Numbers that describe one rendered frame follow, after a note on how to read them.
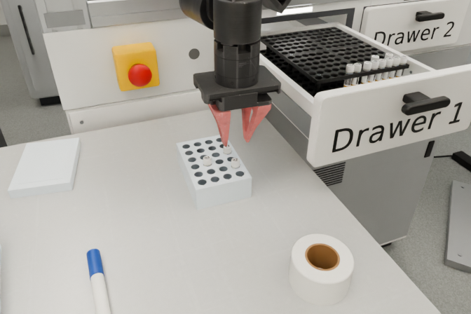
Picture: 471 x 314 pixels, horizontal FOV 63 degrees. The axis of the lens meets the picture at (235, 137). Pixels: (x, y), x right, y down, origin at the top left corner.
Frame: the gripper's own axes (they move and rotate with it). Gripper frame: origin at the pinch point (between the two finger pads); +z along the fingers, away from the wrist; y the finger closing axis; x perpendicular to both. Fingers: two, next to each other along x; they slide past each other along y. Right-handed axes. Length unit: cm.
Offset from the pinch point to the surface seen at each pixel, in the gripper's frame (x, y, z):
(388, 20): -27, -45, -5
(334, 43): -17.5, -25.6, -5.1
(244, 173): 2.2, -0.7, 5.1
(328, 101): 6.5, -10.1, -7.5
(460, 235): -25, -100, 81
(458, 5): -28, -65, -6
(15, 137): -161, 71, 88
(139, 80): -19.0, 11.0, -1.7
